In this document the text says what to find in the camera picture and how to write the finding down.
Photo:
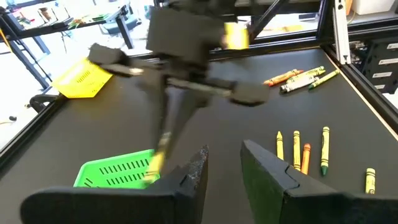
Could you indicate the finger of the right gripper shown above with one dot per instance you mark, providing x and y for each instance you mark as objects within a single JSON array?
[
  {"x": 182, "y": 115},
  {"x": 160, "y": 109}
]

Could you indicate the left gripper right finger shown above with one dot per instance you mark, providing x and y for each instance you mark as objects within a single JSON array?
[{"x": 280, "y": 202}]

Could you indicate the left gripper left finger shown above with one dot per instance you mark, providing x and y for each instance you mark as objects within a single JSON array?
[{"x": 140, "y": 205}]

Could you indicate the green plastic basket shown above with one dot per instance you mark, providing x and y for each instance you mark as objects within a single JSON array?
[{"x": 118, "y": 174}]

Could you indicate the red-orange crayon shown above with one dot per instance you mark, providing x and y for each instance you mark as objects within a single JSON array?
[
  {"x": 286, "y": 79},
  {"x": 306, "y": 158},
  {"x": 280, "y": 77}
]

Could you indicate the yellow tape label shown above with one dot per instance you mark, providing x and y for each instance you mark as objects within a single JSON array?
[{"x": 236, "y": 35}]

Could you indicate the black desk with leg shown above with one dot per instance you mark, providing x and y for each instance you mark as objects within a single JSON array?
[{"x": 122, "y": 29}]

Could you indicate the yellow plastic basket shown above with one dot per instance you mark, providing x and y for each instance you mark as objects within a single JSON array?
[{"x": 81, "y": 81}]

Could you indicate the black support strut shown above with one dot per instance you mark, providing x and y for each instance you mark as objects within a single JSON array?
[{"x": 267, "y": 20}]

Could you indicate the black crayon white wrapper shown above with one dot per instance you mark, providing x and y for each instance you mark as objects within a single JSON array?
[
  {"x": 300, "y": 87},
  {"x": 298, "y": 83}
]

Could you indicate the silver aluminium extrusion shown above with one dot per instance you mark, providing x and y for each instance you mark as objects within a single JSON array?
[{"x": 341, "y": 31}]

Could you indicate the black drawer cabinet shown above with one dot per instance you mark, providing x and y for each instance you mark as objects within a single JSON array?
[{"x": 373, "y": 62}]

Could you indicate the white box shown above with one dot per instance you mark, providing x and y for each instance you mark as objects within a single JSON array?
[{"x": 373, "y": 6}]

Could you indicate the black table frame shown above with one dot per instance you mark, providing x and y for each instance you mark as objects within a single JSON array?
[{"x": 280, "y": 45}]

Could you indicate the black frame bracket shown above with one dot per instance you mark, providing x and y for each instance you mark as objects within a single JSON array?
[{"x": 40, "y": 101}]

